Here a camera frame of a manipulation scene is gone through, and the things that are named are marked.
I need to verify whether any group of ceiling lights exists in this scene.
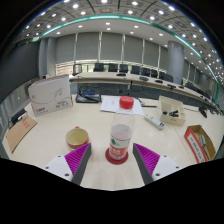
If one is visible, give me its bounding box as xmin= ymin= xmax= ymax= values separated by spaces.
xmin=23 ymin=0 xmax=224 ymax=78

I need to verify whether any long curved conference desk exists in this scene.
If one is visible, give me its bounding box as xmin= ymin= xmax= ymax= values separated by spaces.
xmin=68 ymin=71 xmax=224 ymax=116

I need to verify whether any large white cardboard box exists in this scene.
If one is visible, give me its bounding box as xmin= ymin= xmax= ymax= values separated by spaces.
xmin=27 ymin=74 xmax=74 ymax=118

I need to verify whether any white paper sheet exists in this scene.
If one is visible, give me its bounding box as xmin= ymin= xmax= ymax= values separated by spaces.
xmin=99 ymin=95 xmax=145 ymax=117

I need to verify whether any black box-shaped device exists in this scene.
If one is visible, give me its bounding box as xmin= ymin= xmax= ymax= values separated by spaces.
xmin=9 ymin=108 xmax=29 ymax=126

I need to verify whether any brown open box red side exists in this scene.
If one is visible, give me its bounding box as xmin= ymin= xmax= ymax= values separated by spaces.
xmin=183 ymin=124 xmax=217 ymax=164

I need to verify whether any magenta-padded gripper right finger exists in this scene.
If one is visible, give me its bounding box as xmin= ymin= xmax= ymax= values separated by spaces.
xmin=132 ymin=142 xmax=184 ymax=186

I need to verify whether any row of black office chairs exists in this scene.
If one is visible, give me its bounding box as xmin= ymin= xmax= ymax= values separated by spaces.
xmin=93 ymin=62 xmax=201 ymax=91

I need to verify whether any red floral ceramic cup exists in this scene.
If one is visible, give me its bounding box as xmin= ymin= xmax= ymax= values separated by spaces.
xmin=64 ymin=126 xmax=91 ymax=152

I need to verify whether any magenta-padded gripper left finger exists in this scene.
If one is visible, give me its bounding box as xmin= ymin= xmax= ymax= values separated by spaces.
xmin=44 ymin=142 xmax=92 ymax=186

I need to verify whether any small beige open box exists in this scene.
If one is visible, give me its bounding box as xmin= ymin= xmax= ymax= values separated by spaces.
xmin=157 ymin=95 xmax=187 ymax=127

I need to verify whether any clear red-capped water bottle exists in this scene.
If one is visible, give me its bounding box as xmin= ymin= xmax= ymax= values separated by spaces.
xmin=108 ymin=95 xmax=136 ymax=162

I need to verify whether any flat brown cardboard envelope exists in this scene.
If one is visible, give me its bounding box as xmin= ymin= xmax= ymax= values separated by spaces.
xmin=5 ymin=115 xmax=38 ymax=154

